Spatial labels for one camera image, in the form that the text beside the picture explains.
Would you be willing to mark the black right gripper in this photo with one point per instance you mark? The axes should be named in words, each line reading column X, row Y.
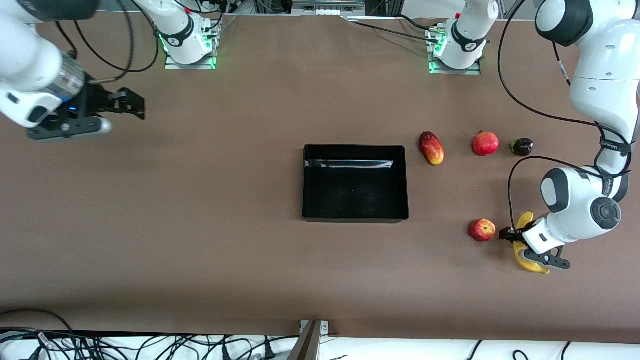
column 94, row 102

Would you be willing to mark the yellow banana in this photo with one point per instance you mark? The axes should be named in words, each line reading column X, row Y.
column 525, row 220

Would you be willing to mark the red yellow apple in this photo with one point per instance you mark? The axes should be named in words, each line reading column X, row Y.
column 482, row 230

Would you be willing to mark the black rectangular plastic box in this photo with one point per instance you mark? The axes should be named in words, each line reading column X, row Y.
column 355, row 200

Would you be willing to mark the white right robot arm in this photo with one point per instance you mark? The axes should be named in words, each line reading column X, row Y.
column 30, row 60

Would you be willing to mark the dark purple mangosteen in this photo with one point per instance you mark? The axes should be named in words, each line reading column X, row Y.
column 523, row 147

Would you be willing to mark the red pomegranate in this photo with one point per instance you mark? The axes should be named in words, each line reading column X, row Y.
column 485, row 144

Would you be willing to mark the red yellow mango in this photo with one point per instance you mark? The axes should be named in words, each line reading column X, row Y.
column 431, row 149

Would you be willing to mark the black power plug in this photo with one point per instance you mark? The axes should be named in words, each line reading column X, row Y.
column 269, row 351
column 226, row 352

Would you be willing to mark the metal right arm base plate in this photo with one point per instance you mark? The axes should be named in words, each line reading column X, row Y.
column 175, row 65

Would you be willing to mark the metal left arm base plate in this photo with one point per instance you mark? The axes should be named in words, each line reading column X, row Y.
column 475, row 71

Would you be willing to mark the metal equipment frame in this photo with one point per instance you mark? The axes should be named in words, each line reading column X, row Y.
column 327, row 6

